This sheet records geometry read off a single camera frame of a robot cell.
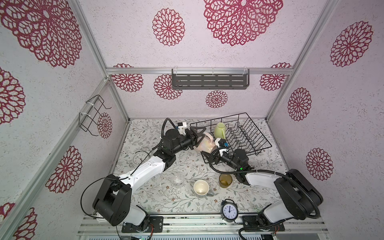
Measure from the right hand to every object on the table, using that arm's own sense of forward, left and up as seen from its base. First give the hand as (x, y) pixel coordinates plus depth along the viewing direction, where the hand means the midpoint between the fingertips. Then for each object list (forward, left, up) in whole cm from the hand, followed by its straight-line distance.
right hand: (208, 144), depth 81 cm
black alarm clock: (-28, -11, -18) cm, 35 cm away
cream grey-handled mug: (-18, +4, -18) cm, 26 cm away
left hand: (0, +2, +10) cm, 10 cm away
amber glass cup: (-12, -11, -19) cm, 25 cm away
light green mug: (+19, -9, -10) cm, 23 cm away
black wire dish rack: (+24, -21, -18) cm, 37 cm away
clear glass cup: (-12, +17, -19) cm, 29 cm away
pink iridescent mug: (-2, +1, +3) cm, 3 cm away
